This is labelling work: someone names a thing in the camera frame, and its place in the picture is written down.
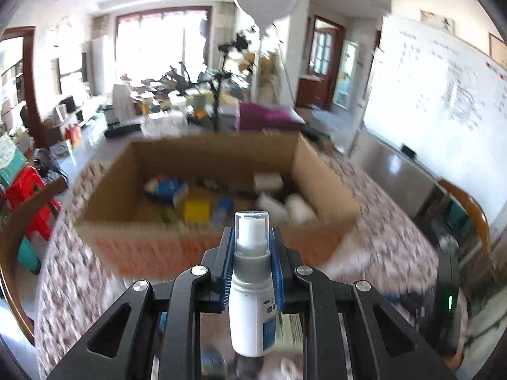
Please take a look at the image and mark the paisley quilted table cover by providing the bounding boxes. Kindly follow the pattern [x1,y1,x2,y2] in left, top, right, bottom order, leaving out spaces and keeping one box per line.
[35,150,472,380]

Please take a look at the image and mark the balcony glass door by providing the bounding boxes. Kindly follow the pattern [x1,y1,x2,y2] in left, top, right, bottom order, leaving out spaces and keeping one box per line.
[115,6,212,99]

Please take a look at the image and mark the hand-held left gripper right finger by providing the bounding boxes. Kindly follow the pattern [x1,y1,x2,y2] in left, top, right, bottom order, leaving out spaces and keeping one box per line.
[269,227,460,380]

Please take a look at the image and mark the brown wooden door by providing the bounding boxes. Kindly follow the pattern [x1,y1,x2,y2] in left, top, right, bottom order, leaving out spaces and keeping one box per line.
[297,16,345,109]

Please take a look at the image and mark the orange printed cardboard box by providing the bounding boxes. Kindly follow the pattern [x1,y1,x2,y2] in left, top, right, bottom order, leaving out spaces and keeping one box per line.
[74,131,360,282]

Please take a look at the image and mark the blue capped bottle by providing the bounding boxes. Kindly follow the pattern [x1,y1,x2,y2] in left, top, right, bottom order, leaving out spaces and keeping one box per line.
[212,197,234,226]

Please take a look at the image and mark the black tripod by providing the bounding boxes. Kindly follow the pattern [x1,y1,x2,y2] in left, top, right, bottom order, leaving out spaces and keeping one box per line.
[208,41,238,131]

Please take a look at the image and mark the blue white carton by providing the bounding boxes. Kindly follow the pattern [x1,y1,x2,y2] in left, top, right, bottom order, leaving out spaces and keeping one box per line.
[144,176,190,206]

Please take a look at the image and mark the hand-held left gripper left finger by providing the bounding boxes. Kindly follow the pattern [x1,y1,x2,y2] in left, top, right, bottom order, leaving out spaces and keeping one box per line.
[47,226,234,380]

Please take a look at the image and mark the green white snack packet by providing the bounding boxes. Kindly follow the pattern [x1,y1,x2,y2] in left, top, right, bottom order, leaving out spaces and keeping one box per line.
[277,313,305,351]

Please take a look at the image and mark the yellow small box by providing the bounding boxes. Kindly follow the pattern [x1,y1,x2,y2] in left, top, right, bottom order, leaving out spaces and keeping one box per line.
[183,198,210,222]

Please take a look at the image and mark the white power adapter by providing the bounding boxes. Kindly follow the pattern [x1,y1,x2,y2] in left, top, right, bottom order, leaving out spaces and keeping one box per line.
[253,172,284,193]

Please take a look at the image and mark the purple tissue box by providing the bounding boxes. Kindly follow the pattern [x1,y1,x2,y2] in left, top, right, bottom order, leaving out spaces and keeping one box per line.
[237,101,305,132]

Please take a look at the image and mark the wooden chair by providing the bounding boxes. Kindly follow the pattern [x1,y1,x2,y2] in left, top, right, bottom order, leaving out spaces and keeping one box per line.
[0,174,68,345]
[436,178,492,262]

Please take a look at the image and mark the white items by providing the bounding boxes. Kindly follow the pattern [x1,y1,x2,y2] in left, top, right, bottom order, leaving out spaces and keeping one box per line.
[285,193,319,222]

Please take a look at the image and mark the red plastic stool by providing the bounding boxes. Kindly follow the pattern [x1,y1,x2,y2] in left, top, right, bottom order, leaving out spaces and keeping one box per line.
[6,166,62,242]

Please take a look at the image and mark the whiteboard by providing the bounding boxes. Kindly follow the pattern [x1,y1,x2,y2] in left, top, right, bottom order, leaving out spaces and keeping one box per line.
[358,14,507,230]

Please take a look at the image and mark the white spray bottle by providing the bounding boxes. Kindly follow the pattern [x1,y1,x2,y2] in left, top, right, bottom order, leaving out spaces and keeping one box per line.
[229,211,278,358]

